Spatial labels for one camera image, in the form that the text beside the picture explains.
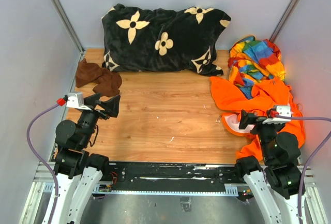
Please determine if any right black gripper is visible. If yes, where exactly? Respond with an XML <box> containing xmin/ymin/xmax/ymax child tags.
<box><xmin>239</xmin><ymin>109</ymin><xmax>284</xmax><ymax>162</ymax></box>

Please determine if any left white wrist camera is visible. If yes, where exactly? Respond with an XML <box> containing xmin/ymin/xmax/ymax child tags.
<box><xmin>56</xmin><ymin>92</ymin><xmax>92</xmax><ymax>110</ymax></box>

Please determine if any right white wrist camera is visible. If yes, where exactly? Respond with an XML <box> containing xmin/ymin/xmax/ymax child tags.
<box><xmin>262</xmin><ymin>105</ymin><xmax>292</xmax><ymax>124</ymax></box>

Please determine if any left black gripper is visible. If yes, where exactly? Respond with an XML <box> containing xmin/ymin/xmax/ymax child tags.
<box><xmin>78</xmin><ymin>92</ymin><xmax>121</xmax><ymax>147</ymax></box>

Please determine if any orange zip jacket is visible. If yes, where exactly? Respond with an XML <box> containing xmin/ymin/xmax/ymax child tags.
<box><xmin>210</xmin><ymin>77</ymin><xmax>303</xmax><ymax>161</ymax></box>

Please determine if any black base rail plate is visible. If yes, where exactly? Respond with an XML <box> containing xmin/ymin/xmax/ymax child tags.
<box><xmin>103</xmin><ymin>162</ymin><xmax>245</xmax><ymax>187</ymax></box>

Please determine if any brown cloth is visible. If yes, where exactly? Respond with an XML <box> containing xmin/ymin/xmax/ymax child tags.
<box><xmin>75</xmin><ymin>58</ymin><xmax>122</xmax><ymax>97</ymax></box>

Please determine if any white slotted cable duct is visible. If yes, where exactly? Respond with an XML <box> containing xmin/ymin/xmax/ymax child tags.
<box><xmin>92</xmin><ymin>181</ymin><xmax>238</xmax><ymax>197</ymax></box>

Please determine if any black floral pillow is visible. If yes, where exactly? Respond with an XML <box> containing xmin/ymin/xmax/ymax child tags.
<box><xmin>101</xmin><ymin>4</ymin><xmax>231</xmax><ymax>77</ymax></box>

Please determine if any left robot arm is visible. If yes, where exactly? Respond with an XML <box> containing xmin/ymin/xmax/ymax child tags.
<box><xmin>43</xmin><ymin>92</ymin><xmax>121</xmax><ymax>223</ymax></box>

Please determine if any rainbow striped cloth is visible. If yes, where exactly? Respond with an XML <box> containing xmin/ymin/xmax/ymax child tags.
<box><xmin>228</xmin><ymin>36</ymin><xmax>285</xmax><ymax>99</ymax></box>

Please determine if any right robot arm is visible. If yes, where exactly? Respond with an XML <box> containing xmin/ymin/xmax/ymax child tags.
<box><xmin>234</xmin><ymin>106</ymin><xmax>307</xmax><ymax>223</ymax></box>

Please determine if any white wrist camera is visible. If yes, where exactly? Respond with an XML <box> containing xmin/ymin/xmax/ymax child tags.
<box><xmin>262</xmin><ymin>105</ymin><xmax>292</xmax><ymax>124</ymax></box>
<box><xmin>56</xmin><ymin>92</ymin><xmax>92</xmax><ymax>110</ymax></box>

